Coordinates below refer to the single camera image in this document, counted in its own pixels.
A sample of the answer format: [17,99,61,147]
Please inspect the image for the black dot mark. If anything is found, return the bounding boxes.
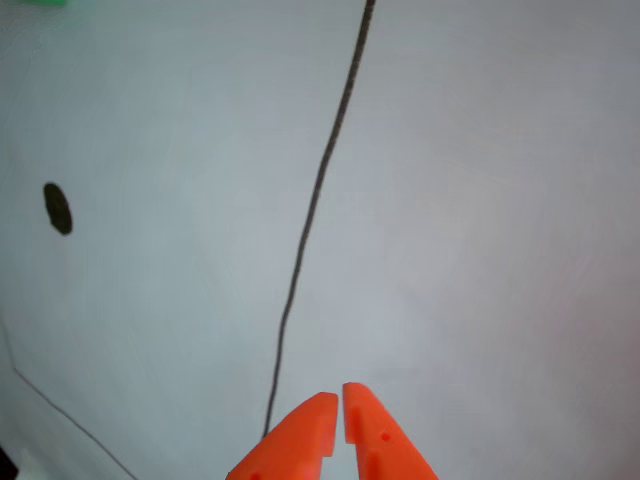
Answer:
[42,182,74,237]

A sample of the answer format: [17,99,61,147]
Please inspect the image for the white paper sheet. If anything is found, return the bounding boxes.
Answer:
[0,0,640,480]

